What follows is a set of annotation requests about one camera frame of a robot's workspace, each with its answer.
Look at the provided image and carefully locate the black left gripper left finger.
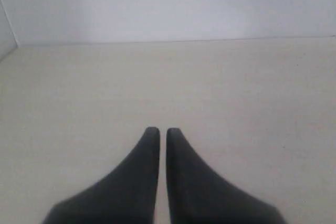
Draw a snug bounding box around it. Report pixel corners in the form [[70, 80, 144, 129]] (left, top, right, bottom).
[[44, 127, 160, 223]]

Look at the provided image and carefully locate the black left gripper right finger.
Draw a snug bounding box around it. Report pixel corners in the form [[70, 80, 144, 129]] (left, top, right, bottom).
[[166, 128, 286, 223]]

